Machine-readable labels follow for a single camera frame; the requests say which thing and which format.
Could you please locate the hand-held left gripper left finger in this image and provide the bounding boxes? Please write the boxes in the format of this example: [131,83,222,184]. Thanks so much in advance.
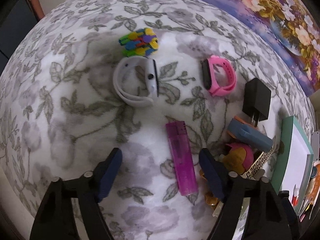
[29,147,123,240]

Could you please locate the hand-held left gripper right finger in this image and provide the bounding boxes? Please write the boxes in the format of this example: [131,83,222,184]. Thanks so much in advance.
[199,148,300,240]

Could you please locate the purple lighter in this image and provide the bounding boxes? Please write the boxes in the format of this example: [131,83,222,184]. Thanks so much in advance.
[165,121,198,197]

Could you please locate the orange and blue stapler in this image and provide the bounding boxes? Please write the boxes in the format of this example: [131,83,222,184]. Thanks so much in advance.
[227,116,273,153]

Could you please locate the teal box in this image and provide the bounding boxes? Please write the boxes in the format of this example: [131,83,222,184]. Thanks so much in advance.
[271,116,314,214]

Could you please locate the black charger plug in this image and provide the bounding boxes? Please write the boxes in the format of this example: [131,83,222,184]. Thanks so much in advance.
[242,78,272,128]

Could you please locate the white smartwatch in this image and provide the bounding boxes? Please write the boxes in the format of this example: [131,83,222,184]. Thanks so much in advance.
[112,56,159,107]

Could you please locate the gold foil wrapper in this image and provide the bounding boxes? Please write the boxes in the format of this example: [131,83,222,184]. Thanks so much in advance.
[200,170,224,207]

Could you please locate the cream plastic comb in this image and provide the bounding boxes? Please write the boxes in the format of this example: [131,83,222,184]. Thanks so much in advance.
[212,202,223,217]

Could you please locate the pink and gold ball toy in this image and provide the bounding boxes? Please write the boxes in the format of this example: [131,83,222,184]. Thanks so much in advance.
[222,142,254,174]

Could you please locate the black and gold patterned band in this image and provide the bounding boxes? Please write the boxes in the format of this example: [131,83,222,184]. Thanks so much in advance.
[244,147,274,180]

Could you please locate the floral grey and white blanket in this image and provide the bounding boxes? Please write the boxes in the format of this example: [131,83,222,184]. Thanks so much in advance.
[0,0,315,240]

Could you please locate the red and white small item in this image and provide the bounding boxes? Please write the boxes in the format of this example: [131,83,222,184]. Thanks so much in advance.
[292,184,301,206]

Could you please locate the colourful printed card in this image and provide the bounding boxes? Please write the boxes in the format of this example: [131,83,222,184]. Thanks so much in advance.
[299,197,313,221]

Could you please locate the pink smartwatch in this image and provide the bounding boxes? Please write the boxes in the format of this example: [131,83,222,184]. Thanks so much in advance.
[201,55,237,97]

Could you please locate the white plastic strip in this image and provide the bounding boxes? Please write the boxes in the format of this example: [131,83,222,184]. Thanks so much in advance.
[312,131,320,163]

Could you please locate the multicoloured plastic puzzle toy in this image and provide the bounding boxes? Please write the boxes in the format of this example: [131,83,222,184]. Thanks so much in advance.
[119,27,160,57]

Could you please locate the floral painting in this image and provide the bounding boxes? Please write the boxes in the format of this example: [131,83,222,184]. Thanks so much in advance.
[195,0,320,98]

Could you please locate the dark cabinet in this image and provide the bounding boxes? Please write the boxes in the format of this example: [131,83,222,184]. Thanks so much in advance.
[0,0,33,63]

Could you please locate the reddish brown board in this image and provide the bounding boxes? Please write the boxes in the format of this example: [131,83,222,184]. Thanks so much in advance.
[25,0,46,21]

